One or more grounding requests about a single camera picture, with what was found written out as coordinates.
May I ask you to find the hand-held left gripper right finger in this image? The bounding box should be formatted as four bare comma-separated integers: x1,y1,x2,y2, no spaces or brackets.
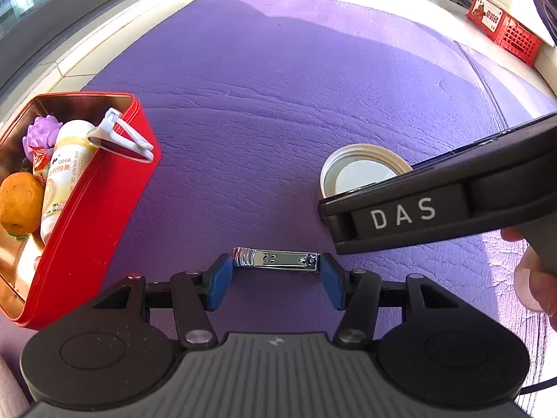
320,253,462,350

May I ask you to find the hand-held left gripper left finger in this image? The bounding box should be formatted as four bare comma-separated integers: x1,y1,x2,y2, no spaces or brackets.
93,253,234,350

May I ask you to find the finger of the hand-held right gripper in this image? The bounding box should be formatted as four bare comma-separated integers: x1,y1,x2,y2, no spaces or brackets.
333,112,557,196

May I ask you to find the silver nail clipper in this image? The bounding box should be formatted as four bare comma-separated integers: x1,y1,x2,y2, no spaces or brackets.
232,247,322,275

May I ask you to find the round metal jar lid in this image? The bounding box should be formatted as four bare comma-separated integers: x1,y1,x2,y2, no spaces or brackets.
319,143,414,202

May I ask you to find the red tin box gold inside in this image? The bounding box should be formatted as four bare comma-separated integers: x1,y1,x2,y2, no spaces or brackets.
0,91,163,330

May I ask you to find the person's right hand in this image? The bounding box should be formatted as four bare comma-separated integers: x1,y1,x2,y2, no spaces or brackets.
500,225,557,332

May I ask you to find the red plastic crate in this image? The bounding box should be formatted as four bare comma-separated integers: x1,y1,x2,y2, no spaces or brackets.
465,0,543,67

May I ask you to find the dark furniture panel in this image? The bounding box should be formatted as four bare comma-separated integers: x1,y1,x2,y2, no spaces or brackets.
517,0,557,48

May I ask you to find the white plastic clip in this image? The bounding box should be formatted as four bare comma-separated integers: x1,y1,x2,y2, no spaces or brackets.
86,107,156,163

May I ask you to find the purple mat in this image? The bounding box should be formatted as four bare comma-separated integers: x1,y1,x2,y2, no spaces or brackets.
0,0,557,418

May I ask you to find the white bottle yellow label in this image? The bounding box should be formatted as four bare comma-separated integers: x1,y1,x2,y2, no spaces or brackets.
39,119,99,245

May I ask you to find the red orange snack packet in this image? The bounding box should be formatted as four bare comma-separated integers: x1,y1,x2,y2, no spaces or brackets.
32,145,56,184

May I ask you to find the orange fruit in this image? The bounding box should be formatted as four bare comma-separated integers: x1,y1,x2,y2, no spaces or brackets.
0,171,46,237

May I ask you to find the purple spiky toy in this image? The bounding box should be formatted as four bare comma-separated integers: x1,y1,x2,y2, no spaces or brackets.
23,114,64,163

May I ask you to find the black cable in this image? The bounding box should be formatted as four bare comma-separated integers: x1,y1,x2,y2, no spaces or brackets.
519,376,557,402

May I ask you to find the dark window frame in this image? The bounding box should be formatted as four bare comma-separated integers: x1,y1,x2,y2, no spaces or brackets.
0,0,186,90

